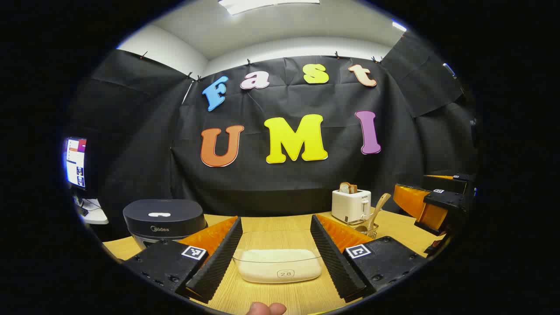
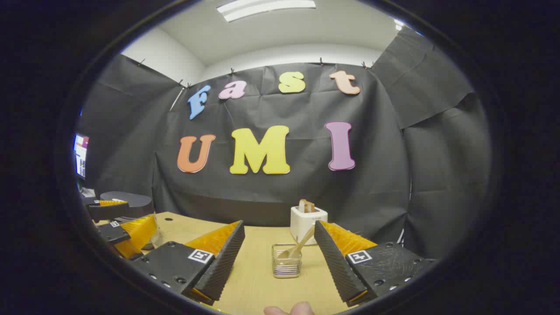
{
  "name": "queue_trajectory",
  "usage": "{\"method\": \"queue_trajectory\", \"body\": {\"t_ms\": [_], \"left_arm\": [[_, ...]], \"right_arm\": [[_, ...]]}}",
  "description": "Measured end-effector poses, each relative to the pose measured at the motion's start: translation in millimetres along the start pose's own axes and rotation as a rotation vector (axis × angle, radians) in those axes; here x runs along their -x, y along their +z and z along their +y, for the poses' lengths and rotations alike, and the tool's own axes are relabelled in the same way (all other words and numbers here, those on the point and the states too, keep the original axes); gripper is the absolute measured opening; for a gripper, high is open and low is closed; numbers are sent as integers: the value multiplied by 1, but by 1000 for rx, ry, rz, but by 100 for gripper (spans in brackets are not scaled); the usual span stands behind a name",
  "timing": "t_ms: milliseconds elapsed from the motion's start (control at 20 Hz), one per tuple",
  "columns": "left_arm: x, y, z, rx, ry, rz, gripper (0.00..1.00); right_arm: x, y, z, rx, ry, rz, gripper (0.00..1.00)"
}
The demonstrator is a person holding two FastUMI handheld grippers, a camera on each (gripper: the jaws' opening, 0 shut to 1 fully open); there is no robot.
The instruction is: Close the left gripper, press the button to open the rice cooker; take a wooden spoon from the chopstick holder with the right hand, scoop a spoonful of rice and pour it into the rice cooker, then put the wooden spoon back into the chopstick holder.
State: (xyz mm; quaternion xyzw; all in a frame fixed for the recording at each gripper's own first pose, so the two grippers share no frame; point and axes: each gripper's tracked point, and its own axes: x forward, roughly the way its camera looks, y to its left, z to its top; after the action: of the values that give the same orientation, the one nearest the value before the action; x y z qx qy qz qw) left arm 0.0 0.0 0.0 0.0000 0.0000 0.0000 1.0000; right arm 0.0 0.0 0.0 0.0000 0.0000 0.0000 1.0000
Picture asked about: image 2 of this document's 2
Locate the computer monitor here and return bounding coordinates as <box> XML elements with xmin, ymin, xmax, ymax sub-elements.
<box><xmin>73</xmin><ymin>133</ymin><xmax>90</xmax><ymax>180</ymax></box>

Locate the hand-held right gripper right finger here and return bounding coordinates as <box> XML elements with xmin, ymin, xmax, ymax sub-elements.
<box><xmin>314</xmin><ymin>220</ymin><xmax>438</xmax><ymax>307</ymax></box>

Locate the black rice cooker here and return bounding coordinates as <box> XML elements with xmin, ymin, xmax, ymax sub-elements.
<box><xmin>100</xmin><ymin>191</ymin><xmax>163</xmax><ymax>251</ymax></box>

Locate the ceiling light panel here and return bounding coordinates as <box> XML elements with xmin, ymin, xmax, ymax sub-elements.
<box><xmin>217</xmin><ymin>0</ymin><xmax>316</xmax><ymax>22</ymax></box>

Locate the wooden spoon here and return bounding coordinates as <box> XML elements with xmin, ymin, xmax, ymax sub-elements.
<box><xmin>277</xmin><ymin>225</ymin><xmax>315</xmax><ymax>261</ymax></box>

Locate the white toaster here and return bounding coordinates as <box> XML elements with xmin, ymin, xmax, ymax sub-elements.
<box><xmin>290</xmin><ymin>206</ymin><xmax>329</xmax><ymax>245</ymax></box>

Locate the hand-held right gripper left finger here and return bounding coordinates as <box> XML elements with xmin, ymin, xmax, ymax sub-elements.
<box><xmin>129</xmin><ymin>220</ymin><xmax>245</xmax><ymax>306</ymax></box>

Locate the black backdrop cloth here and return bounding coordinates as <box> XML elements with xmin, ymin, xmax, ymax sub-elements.
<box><xmin>79</xmin><ymin>26</ymin><xmax>493</xmax><ymax>259</ymax></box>

